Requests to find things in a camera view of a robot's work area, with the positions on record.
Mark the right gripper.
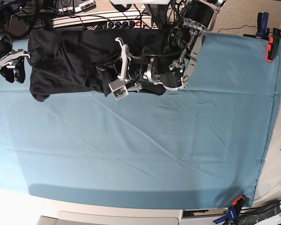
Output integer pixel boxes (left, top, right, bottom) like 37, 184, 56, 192
0, 32, 30, 83

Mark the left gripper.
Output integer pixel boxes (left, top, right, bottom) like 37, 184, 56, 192
115, 37, 155, 92

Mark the black T-shirt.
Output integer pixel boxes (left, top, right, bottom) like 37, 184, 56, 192
25, 29, 190, 103

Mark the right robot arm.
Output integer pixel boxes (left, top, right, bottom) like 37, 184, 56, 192
0, 0, 30, 83

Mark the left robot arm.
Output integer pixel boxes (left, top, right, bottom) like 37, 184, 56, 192
109, 0, 225, 100

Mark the white power strip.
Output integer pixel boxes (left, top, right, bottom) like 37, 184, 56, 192
87, 19, 152, 30

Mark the blue table cloth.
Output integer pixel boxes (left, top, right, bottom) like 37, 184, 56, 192
0, 34, 281, 210

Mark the blue black clamp top right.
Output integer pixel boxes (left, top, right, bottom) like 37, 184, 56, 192
256, 12, 270, 40

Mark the orange black clamp top right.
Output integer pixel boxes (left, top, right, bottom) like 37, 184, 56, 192
265, 28, 281, 62

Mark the white box bottom edge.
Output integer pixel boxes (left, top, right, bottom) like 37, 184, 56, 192
37, 211, 179, 225

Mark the orange blue clamp bottom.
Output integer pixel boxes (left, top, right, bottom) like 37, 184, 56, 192
213, 195, 245, 225

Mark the black bag bottom right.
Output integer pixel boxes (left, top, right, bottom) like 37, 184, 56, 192
237, 200, 281, 225

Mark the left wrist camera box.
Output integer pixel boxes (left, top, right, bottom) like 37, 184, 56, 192
108, 79, 129, 100

